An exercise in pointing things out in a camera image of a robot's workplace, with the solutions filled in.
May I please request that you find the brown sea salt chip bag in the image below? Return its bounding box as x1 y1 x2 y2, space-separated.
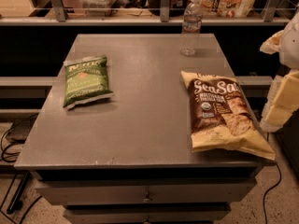
181 71 276 161

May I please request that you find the green jalapeno chip bag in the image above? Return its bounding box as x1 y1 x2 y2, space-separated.
64 55 113 110

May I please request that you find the clear plastic water bottle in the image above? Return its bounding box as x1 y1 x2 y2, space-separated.
180 2 203 56

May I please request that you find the upper grey drawer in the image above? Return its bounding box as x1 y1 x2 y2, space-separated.
36 178 256 205

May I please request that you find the grey drawer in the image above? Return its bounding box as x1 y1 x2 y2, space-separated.
36 178 256 205
64 205 231 224

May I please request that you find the lower grey drawer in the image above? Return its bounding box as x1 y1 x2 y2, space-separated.
64 205 231 224

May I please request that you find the black cable right floor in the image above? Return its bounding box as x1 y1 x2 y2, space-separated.
262 132 283 224

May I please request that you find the grey metal shelf rail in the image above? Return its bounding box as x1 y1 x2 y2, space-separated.
0 0 295 27

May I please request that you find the black cables left floor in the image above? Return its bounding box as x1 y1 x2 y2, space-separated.
0 114 43 224

